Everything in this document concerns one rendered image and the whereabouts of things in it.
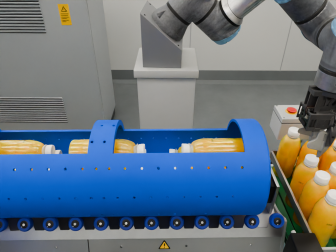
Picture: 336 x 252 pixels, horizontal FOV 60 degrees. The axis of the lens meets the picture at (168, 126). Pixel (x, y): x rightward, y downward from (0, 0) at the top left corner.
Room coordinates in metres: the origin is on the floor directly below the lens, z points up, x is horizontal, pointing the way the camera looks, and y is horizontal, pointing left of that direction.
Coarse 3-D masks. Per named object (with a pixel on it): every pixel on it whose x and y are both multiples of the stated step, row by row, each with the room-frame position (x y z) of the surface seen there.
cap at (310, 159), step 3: (306, 156) 0.68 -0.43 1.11; (309, 156) 0.68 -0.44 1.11; (312, 156) 0.68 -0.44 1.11; (315, 156) 0.68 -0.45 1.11; (306, 159) 0.67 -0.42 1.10; (309, 159) 0.66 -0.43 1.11; (312, 159) 0.66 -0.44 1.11; (315, 159) 0.66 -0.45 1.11; (318, 159) 0.66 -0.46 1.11; (306, 162) 0.66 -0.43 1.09; (309, 162) 0.66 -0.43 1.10; (312, 162) 0.65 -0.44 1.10; (315, 162) 0.65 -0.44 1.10; (312, 165) 0.65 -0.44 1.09; (315, 165) 0.65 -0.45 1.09
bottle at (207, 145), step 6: (204, 138) 0.66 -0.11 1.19; (210, 138) 0.66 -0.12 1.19; (216, 138) 0.66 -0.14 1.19; (222, 138) 0.66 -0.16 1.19; (228, 138) 0.66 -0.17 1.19; (234, 138) 0.66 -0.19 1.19; (240, 138) 0.66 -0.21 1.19; (198, 144) 0.63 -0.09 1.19; (204, 144) 0.63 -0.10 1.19; (210, 144) 0.63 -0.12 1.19; (216, 144) 0.63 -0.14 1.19; (222, 144) 0.63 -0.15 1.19; (228, 144) 0.63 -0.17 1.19; (234, 144) 0.63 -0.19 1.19; (240, 144) 0.63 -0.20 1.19; (192, 150) 0.63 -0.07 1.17; (198, 150) 0.62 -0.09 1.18; (204, 150) 0.62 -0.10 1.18; (210, 150) 0.62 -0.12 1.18; (216, 150) 0.62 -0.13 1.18; (222, 150) 0.62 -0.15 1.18; (228, 150) 0.62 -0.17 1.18; (234, 150) 0.62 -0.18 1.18; (240, 150) 0.62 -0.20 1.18
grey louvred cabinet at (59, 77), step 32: (0, 0) 2.16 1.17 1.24; (32, 0) 2.16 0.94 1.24; (64, 0) 2.16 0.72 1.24; (96, 0) 2.46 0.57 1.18; (0, 32) 2.17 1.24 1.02; (32, 32) 2.17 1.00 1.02; (64, 32) 2.16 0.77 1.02; (96, 32) 2.32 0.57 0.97; (0, 64) 2.17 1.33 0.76; (32, 64) 2.17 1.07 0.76; (64, 64) 2.17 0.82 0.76; (96, 64) 2.18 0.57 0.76; (0, 96) 2.17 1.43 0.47; (32, 96) 2.17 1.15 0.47; (64, 96) 2.17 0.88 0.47; (96, 96) 2.16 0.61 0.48; (0, 128) 2.17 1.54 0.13; (32, 128) 2.17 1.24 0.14; (64, 128) 2.17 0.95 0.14
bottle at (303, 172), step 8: (296, 168) 0.68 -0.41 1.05; (304, 168) 0.66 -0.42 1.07; (312, 168) 0.65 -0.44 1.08; (296, 176) 0.66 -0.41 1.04; (304, 176) 0.64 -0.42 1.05; (312, 176) 0.64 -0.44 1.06; (296, 184) 0.65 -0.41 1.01; (304, 184) 0.64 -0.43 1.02; (296, 192) 0.65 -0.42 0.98; (288, 200) 0.66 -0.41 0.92
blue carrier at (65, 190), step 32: (96, 128) 0.64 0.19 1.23; (192, 128) 0.78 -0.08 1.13; (224, 128) 0.78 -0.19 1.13; (256, 128) 0.64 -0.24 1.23; (0, 160) 0.55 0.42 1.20; (32, 160) 0.55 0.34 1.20; (64, 160) 0.55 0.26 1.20; (96, 160) 0.55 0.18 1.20; (128, 160) 0.55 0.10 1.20; (160, 160) 0.55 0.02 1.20; (192, 160) 0.55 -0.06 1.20; (224, 160) 0.55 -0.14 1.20; (256, 160) 0.56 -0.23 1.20; (0, 192) 0.50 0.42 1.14; (32, 192) 0.51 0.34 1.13; (64, 192) 0.51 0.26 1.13; (96, 192) 0.51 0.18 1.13; (128, 192) 0.51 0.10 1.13; (160, 192) 0.51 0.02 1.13; (192, 192) 0.51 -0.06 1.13; (224, 192) 0.51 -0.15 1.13; (256, 192) 0.51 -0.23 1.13
